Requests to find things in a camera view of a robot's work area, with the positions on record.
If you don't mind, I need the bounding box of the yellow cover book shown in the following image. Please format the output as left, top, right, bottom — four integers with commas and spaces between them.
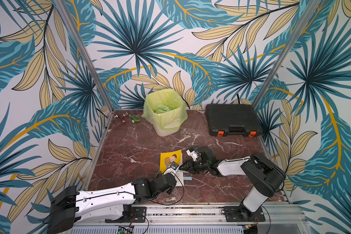
160, 150, 184, 187

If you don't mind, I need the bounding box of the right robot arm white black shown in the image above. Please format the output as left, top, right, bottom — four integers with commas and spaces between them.
179, 146, 286, 219

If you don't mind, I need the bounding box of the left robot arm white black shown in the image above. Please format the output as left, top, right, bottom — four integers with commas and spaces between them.
44, 172, 178, 234

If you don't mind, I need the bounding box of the black plastic tool case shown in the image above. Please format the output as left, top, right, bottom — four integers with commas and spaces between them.
205, 104, 263, 137

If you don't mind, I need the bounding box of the white bin green bag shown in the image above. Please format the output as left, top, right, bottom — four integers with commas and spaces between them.
142, 89, 188, 137

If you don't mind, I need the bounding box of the green small bottle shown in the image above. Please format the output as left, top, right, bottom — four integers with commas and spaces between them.
129, 115, 141, 123

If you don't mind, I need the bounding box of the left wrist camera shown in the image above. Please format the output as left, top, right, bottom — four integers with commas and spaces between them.
163, 162, 179, 175

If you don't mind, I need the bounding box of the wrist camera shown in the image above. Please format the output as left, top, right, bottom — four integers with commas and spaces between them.
163, 162, 179, 175
186, 148, 200, 161

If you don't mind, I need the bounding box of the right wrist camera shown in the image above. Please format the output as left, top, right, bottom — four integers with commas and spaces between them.
186, 148, 200, 161

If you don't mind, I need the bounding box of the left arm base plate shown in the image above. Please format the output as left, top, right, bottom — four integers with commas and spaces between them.
104, 205, 147, 223

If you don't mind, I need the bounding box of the aluminium front rail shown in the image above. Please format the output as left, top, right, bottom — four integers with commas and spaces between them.
68, 202, 312, 234

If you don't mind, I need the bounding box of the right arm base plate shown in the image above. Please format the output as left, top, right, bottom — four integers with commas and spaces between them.
221, 206, 266, 223

